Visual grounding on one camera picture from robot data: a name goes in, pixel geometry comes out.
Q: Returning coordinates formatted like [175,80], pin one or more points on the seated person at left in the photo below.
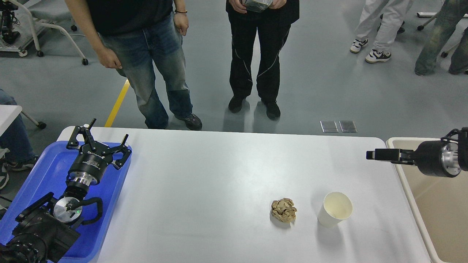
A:
[20,156]

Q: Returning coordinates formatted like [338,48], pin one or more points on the beige plastic bin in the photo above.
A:
[439,206]

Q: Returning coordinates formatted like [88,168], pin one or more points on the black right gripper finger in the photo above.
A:
[390,155]

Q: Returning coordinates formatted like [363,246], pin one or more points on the person in black trousers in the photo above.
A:
[272,27]

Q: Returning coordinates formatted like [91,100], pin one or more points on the metal floor outlet plate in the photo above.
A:
[348,127]
[329,126]

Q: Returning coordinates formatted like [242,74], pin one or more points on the person in blue jeans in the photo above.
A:
[135,37]

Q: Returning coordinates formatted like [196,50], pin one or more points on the small white side table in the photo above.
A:
[8,113]

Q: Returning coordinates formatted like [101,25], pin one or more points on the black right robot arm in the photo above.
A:
[458,136]

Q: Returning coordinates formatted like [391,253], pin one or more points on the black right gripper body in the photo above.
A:
[434,158]

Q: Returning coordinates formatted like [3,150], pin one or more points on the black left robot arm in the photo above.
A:
[63,209]

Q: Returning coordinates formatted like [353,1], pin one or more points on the white paper cup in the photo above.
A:
[335,208]

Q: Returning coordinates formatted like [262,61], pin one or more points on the person in olive trousers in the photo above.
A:
[451,12]

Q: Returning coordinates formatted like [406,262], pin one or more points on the blue plastic tray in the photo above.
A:
[49,176]

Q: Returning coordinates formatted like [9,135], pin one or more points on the crumpled brown paper ball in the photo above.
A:
[284,210]

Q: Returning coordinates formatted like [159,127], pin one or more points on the white rolling cart frame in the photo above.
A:
[22,23]

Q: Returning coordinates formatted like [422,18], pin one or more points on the person in white trousers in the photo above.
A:
[393,13]

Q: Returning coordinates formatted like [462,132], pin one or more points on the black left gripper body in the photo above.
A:
[91,163]

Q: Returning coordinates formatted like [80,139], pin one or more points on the aluminium foil container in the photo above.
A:
[257,6]

